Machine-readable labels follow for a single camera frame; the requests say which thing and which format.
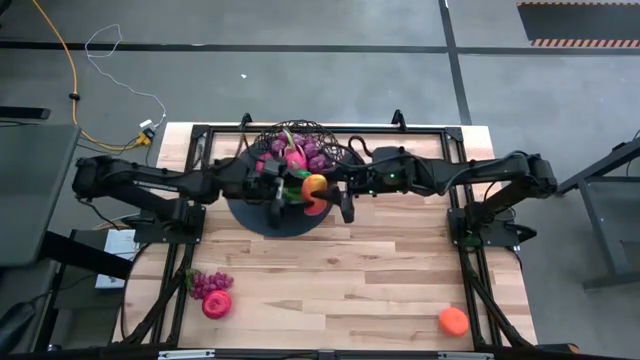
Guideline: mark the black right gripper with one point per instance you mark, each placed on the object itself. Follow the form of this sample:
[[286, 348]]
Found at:
[[367, 180]]

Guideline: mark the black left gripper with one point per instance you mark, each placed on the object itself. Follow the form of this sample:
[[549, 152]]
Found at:
[[276, 210]]

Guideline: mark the green cucumber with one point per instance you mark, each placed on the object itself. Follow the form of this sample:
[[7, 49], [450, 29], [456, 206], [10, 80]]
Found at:
[[295, 194]]

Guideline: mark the red orange mango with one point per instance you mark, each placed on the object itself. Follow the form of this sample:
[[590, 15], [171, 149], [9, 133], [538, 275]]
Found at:
[[315, 182]]

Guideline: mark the pink dragon fruit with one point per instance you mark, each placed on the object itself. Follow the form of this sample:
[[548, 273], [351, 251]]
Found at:
[[295, 159]]

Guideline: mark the red apple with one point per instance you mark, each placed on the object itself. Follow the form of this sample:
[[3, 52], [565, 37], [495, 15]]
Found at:
[[216, 305]]

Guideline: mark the orange fruit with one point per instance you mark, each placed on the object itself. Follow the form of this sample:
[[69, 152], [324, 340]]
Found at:
[[453, 322]]

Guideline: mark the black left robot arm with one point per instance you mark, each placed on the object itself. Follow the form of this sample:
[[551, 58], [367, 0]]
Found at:
[[150, 175]]

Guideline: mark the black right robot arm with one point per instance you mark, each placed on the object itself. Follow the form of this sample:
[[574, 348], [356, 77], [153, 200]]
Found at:
[[475, 170]]

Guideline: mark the dark round mat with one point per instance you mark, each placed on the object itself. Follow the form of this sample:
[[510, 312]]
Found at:
[[295, 225]]

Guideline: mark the purple grape bunch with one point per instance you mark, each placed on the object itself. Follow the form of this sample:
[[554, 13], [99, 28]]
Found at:
[[207, 285]]

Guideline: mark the white box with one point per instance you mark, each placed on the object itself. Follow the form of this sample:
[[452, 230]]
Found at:
[[120, 242]]

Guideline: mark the black desk beam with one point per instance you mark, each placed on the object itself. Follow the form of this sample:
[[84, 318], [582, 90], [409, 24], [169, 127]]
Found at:
[[85, 255]]

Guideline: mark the grey desk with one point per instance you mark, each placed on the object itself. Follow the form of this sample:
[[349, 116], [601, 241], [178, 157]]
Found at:
[[30, 190]]

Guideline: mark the black flat bar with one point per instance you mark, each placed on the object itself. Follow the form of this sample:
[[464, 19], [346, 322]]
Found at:
[[25, 113]]

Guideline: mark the dark hazard-striped floor mat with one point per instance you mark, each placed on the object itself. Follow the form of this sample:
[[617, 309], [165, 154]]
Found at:
[[575, 22]]

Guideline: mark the black rounded object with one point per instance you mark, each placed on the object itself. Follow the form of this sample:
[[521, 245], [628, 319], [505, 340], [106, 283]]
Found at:
[[15, 325]]

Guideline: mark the black frame clamp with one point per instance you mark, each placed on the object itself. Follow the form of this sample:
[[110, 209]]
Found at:
[[245, 121], [398, 119]]

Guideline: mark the black aluminium table frame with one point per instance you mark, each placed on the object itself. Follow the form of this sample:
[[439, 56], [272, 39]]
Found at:
[[400, 129]]

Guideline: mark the silver metal bracket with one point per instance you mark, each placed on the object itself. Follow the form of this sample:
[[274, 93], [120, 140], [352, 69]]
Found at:
[[185, 354], [465, 356]]

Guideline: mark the black metal cart frame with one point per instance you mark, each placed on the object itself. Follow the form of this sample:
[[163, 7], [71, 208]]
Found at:
[[602, 225]]

